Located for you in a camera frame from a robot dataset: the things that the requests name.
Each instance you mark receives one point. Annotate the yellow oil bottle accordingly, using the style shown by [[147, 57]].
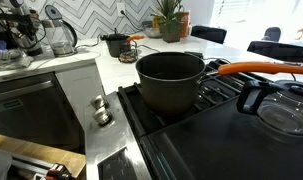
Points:
[[185, 23]]

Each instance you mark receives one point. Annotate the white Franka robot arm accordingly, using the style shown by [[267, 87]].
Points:
[[17, 4]]

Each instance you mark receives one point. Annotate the black chair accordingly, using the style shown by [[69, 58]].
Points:
[[207, 34]]

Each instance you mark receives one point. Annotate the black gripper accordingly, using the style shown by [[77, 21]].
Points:
[[17, 23]]

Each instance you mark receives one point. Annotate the clear glass bowl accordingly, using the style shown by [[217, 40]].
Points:
[[152, 31]]

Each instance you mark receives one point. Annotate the white kitchen cabinet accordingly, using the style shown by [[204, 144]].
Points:
[[81, 90]]

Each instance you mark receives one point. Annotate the dark dining table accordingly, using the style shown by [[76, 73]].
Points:
[[277, 51]]

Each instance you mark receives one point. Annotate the steel dishwasher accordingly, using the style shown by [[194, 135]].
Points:
[[31, 113]]

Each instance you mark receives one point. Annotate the white wall outlet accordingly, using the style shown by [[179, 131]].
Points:
[[121, 8]]

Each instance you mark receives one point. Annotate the checkered dish towel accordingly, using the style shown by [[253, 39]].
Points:
[[9, 60]]

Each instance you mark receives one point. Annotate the steel gas stove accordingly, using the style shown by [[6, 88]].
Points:
[[224, 146]]

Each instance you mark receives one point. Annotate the glass electric kettle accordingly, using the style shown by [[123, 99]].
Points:
[[61, 40]]

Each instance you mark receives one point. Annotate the blue chair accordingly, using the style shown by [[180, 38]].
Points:
[[271, 34]]

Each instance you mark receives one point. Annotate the potted green plant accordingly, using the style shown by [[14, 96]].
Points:
[[171, 30]]

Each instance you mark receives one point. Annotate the steel stove knob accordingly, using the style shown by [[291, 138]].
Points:
[[102, 116], [98, 102]]

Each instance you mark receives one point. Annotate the metal utensil holder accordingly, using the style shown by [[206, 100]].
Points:
[[32, 46]]

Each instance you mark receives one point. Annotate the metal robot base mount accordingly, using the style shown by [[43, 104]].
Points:
[[24, 166]]

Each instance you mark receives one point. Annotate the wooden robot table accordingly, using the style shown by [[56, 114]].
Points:
[[41, 151]]

